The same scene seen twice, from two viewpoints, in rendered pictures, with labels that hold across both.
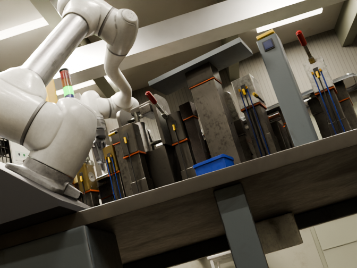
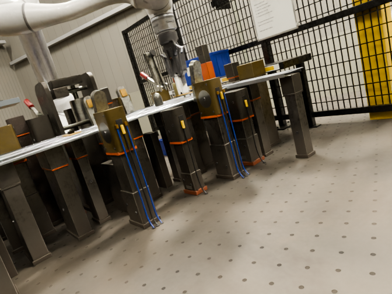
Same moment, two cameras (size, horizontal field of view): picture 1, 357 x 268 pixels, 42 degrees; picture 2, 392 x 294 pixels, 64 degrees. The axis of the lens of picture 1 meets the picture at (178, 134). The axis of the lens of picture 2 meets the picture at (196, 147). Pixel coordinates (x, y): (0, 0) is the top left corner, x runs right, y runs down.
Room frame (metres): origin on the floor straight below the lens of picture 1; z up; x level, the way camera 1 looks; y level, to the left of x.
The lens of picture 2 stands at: (2.73, -0.71, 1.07)
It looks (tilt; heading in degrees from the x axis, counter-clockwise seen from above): 12 degrees down; 120
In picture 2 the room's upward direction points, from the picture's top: 16 degrees counter-clockwise
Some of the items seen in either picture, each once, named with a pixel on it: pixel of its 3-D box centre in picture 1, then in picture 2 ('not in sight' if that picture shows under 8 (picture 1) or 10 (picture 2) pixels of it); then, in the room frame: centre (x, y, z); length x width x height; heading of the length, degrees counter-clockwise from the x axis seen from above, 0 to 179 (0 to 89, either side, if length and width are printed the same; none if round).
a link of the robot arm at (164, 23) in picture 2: (95, 126); (164, 25); (2.11, 0.38, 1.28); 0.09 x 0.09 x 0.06
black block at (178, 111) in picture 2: not in sight; (186, 151); (2.20, 0.12, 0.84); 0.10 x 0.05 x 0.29; 158
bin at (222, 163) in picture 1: (217, 175); not in sight; (1.44, -0.08, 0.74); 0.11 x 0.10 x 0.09; 68
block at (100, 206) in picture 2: not in sight; (87, 179); (1.92, -0.05, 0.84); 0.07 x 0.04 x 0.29; 158
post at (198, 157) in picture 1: (200, 151); (36, 171); (1.70, -0.06, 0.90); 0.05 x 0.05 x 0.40; 68
